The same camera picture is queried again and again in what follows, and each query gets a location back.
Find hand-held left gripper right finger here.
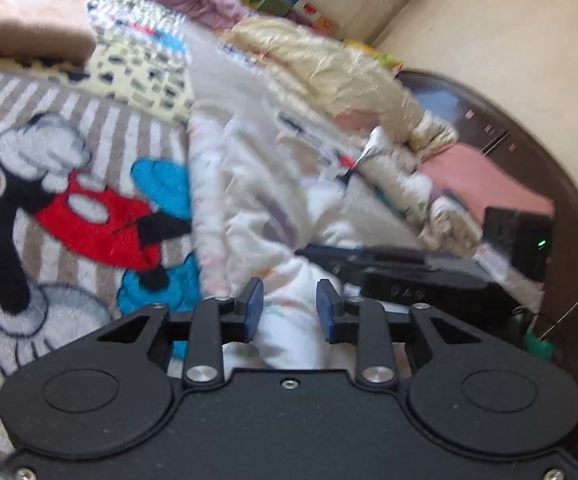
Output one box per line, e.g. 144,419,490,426
315,278,485,389

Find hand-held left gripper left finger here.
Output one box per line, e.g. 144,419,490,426
96,278,265,389

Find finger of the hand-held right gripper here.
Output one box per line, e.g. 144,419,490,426
296,244,376,281

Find white printed garment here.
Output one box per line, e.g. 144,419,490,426
185,99,427,372

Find pink cloth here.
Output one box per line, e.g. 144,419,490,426
418,142,556,233

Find small green object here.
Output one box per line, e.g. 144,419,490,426
523,331,556,362

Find cream crinkled quilt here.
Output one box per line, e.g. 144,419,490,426
223,16,482,258

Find striped cartoon printed blanket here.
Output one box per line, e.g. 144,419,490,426
0,55,205,463

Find yellow patterned cloth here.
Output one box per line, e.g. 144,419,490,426
85,0,196,123

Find beige folded blanket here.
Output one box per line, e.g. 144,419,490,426
0,0,99,65

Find dark wooden bed frame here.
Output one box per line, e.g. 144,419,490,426
395,70,578,373

